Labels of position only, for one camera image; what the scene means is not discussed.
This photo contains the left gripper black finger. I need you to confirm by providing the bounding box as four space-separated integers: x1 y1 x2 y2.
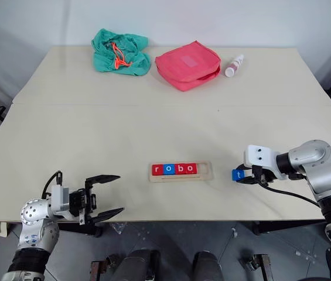
86 207 125 227
85 174 121 186

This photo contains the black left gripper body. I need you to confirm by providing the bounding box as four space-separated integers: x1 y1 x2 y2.
69 177 98 226

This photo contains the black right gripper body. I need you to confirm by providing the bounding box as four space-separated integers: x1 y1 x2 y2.
251 165 275 186

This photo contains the pale wooden letter tray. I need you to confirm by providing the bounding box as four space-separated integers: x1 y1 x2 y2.
148 161 213 183

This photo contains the black table leg foot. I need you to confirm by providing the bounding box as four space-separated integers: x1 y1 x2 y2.
58 222 105 238

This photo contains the dark rounded grey shape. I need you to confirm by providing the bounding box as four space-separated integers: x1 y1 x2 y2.
193 251 223 281
111 248 162 281

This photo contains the white pink small bottle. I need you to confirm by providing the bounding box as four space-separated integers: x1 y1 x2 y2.
224 54 245 78

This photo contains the pink fabric zip pouch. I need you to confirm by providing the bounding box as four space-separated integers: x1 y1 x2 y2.
154 40 222 92

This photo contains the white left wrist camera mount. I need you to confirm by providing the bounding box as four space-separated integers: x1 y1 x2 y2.
50 184 74 221

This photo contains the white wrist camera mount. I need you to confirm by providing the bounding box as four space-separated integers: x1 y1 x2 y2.
243 144 288 181
50 184 74 221

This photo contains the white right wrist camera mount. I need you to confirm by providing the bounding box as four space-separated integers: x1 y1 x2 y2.
243 144 288 181

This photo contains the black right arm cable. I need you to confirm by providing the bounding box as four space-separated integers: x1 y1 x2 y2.
259 172 322 208

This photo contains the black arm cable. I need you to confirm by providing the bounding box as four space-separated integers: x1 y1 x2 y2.
41 170 64 200
259 172 322 208

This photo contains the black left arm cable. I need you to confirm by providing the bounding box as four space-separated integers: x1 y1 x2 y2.
41 170 64 200

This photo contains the rusty metal bracket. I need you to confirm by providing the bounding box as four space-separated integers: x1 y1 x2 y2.
90 253 120 281
240 253 272 281

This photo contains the black table frame bar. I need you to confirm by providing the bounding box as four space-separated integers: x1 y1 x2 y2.
252 220 327 236

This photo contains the orange drawstring cord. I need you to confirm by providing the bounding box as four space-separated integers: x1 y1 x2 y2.
111 43 133 70

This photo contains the green drawstring cloth bag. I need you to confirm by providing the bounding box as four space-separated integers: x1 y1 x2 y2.
91 28 152 77

